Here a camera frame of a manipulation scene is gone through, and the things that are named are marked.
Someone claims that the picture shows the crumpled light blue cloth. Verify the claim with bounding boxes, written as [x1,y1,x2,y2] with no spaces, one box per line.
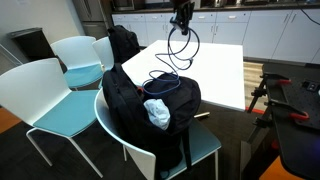
[143,98,172,131]

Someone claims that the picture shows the white chair teal seat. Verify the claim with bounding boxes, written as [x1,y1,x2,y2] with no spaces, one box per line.
[49,35,106,91]
[92,35,116,89]
[93,88,223,180]
[0,57,104,179]

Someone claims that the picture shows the black power outlet box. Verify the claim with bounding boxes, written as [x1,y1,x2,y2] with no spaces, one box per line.
[302,79,320,93]

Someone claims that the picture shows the black trash bin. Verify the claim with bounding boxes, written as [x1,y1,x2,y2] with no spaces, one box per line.
[8,27,56,63]

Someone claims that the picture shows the white table leg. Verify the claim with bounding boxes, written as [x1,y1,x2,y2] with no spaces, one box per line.
[194,111,211,119]

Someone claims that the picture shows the dark countertop appliance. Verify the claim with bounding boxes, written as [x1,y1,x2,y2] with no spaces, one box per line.
[111,0,146,11]

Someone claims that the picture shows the black hanging cable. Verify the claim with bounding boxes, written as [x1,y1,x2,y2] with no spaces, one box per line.
[296,0,320,26]

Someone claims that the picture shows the white kitchen cabinets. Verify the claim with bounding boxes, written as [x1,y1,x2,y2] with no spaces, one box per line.
[111,3,320,65]

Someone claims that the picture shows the closed black backpack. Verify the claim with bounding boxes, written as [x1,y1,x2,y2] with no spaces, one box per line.
[107,24,142,65]

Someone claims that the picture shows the blue ethernet cable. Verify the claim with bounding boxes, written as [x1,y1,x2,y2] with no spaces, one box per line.
[142,26,201,98]

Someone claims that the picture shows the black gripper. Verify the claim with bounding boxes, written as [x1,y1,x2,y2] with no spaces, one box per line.
[169,0,196,36]

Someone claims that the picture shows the black clamp red handle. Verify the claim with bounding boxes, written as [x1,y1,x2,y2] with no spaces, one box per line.
[259,72,293,86]
[245,78,268,129]
[266,99,310,122]

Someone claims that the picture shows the open black backpack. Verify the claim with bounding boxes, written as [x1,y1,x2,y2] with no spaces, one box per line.
[101,62,203,171]

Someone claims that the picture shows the black robot mount table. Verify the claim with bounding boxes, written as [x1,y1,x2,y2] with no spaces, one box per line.
[259,63,320,180]

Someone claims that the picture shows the stainless steel refrigerator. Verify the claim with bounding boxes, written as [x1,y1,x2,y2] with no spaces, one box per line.
[72,0,111,40]

